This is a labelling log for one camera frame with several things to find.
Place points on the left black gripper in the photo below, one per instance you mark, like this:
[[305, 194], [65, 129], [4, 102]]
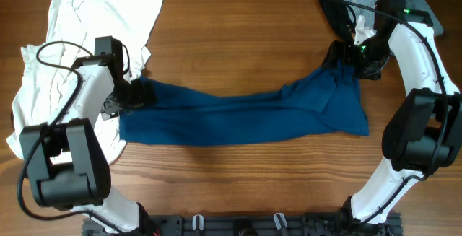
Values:
[[140, 99]]

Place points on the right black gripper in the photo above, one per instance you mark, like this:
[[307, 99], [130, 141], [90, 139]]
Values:
[[372, 73]]

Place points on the dark blue t-shirt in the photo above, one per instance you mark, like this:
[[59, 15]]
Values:
[[325, 101]]

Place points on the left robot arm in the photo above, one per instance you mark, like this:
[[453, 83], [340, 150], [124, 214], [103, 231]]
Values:
[[63, 161]]

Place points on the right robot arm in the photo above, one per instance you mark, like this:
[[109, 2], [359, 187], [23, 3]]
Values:
[[425, 132]]

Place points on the black folded garment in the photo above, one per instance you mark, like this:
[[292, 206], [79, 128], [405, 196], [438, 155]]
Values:
[[340, 17]]

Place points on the white t-shirt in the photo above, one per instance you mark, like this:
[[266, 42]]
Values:
[[73, 26]]

